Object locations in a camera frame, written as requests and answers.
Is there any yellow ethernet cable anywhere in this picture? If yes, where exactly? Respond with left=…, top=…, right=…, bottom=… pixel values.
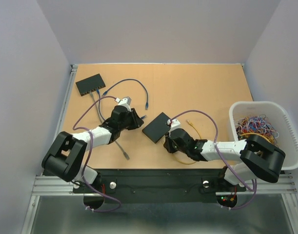
left=175, top=118, right=205, bottom=165

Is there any black network switch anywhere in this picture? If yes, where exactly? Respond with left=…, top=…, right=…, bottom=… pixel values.
left=76, top=74, right=106, bottom=97
left=142, top=112, right=170, bottom=143

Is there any grey ethernet cable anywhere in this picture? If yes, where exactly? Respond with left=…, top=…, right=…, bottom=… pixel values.
left=89, top=91, right=130, bottom=160

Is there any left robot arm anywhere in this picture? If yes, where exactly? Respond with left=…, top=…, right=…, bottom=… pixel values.
left=41, top=105, right=144, bottom=182

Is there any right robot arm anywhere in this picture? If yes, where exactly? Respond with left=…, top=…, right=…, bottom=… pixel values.
left=164, top=128, right=285, bottom=190

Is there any white plastic basket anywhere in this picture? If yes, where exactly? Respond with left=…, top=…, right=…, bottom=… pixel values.
left=228, top=101, right=298, bottom=171

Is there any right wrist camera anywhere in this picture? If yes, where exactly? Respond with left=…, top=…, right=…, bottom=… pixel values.
left=167, top=119, right=181, bottom=131

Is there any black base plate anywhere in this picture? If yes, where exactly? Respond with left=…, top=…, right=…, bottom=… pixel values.
left=72, top=167, right=247, bottom=204

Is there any bundle of coloured wires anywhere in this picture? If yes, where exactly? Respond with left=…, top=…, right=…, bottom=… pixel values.
left=235, top=112, right=283, bottom=147

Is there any aluminium frame rail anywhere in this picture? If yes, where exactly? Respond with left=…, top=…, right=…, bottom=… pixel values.
left=31, top=174, right=78, bottom=195

